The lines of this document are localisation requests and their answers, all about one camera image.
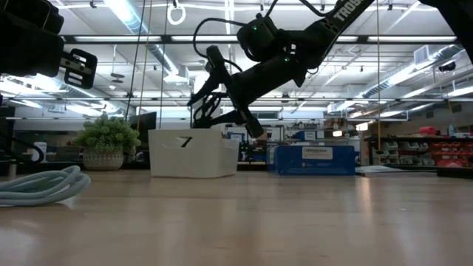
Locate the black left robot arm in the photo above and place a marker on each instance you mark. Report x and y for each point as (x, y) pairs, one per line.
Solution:
(22, 9)

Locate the shelf with storage bins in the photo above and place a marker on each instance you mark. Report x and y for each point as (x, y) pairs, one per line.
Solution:
(414, 139)

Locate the blue box with white label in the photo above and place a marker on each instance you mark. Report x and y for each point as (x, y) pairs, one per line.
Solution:
(314, 164)

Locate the black object on duct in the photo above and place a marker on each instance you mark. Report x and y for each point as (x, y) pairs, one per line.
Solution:
(447, 66)

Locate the black flat bar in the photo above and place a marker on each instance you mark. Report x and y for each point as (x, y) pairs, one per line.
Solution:
(454, 172)

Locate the white container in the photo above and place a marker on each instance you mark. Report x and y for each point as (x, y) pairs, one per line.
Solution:
(39, 151)

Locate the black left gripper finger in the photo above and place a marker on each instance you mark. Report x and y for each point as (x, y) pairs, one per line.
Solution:
(88, 69)

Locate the green potted plant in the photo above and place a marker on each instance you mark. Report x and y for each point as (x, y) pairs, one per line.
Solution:
(107, 136)

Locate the red object on shelf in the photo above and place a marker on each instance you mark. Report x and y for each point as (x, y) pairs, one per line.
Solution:
(427, 130)

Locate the yellow vertical pole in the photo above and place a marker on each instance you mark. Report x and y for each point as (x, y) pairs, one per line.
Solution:
(378, 74)

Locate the grey metal post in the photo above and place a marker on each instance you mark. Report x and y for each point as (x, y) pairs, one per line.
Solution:
(12, 170)

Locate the white plastic bin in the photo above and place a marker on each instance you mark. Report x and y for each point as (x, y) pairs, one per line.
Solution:
(192, 160)

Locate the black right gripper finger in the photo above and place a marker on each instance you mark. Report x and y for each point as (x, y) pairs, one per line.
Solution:
(221, 121)
(208, 88)

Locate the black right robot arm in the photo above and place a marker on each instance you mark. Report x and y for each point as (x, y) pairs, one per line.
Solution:
(332, 22)

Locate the black monitor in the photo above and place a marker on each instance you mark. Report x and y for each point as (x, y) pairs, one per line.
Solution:
(142, 120)

